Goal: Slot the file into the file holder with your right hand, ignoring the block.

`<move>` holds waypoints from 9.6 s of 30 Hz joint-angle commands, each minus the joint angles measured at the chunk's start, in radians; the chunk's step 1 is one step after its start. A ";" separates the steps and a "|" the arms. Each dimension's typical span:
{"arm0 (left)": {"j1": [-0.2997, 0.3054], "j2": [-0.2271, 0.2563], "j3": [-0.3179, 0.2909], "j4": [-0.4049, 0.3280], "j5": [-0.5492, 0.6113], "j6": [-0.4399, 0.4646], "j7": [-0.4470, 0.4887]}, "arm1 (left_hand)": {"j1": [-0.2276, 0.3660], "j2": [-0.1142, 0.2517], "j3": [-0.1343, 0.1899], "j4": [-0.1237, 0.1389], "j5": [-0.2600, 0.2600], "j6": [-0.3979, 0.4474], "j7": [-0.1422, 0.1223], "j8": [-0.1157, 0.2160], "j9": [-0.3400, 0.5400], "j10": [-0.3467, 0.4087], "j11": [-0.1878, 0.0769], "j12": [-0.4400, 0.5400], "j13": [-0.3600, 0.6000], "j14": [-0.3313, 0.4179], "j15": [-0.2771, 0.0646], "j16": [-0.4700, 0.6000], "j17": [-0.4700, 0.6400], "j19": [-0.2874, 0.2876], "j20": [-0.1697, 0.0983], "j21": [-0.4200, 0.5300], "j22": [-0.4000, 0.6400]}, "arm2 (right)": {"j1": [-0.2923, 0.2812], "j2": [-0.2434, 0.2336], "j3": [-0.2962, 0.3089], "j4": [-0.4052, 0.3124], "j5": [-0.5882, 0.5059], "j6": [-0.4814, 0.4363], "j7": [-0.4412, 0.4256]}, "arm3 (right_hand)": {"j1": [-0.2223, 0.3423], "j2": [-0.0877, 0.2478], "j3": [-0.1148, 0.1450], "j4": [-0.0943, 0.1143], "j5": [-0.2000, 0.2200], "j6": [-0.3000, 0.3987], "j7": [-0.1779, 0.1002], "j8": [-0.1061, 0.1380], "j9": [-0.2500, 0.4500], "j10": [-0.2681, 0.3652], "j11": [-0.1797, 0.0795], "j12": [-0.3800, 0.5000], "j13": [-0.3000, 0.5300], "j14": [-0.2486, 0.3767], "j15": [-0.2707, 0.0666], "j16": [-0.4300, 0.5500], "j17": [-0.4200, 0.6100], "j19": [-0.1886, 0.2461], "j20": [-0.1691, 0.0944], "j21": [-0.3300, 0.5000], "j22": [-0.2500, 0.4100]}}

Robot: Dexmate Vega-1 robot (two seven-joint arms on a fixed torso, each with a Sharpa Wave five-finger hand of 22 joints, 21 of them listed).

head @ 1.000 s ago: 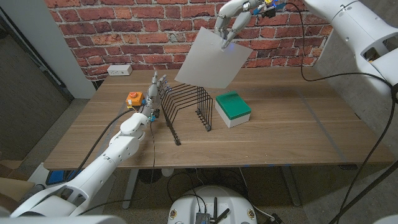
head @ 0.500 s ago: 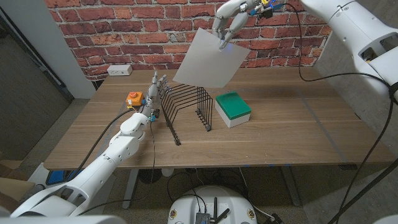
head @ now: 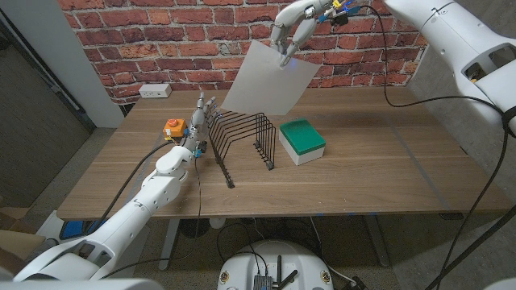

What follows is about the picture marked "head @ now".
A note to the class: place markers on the grey table leg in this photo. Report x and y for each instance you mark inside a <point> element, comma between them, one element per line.
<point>377,241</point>

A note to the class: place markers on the blue floor box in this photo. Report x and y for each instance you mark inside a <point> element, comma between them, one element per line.
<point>72,229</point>

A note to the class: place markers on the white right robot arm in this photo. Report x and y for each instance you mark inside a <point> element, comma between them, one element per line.
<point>455,36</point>

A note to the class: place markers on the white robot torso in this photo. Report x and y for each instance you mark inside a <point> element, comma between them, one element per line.
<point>242,266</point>

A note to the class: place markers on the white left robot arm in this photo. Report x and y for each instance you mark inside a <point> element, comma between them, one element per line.
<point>133,217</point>

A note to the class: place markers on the white power outlet strip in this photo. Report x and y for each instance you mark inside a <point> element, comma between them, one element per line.
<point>155,91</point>

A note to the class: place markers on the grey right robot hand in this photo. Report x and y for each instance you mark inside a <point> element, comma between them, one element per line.
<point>294,16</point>

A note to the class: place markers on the white table leg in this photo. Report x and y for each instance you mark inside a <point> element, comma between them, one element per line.
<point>169,241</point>

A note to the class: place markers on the red brick printed backdrop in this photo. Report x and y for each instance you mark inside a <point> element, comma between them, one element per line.
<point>161,44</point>

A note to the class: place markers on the white paper file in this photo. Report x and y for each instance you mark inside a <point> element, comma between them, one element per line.
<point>266,84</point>

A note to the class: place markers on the orange emergency stop button box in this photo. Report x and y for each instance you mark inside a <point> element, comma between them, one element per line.
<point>175,127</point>

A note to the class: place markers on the brown cardboard box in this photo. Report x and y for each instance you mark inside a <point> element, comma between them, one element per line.
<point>16,245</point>

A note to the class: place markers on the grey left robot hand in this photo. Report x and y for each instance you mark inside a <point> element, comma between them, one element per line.
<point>197,125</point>

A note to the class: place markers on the white block with green top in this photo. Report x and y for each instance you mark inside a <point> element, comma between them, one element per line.
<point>302,139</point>

